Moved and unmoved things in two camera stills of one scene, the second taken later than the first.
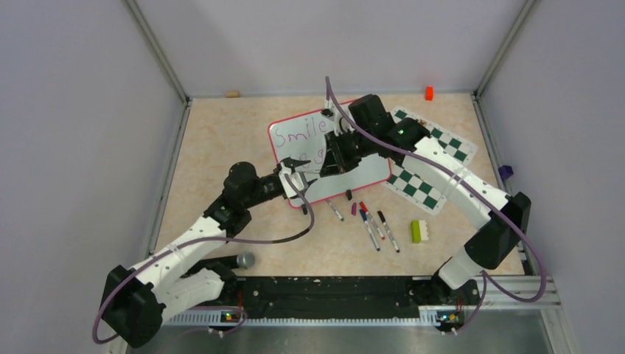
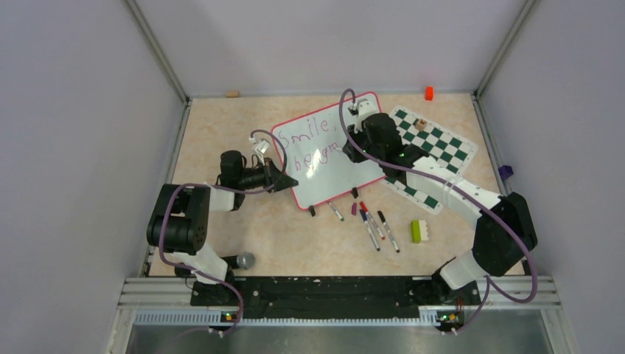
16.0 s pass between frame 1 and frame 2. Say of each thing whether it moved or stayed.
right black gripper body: moved
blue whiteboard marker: stayed
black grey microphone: stayed
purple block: stayed
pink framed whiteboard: stayed
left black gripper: moved
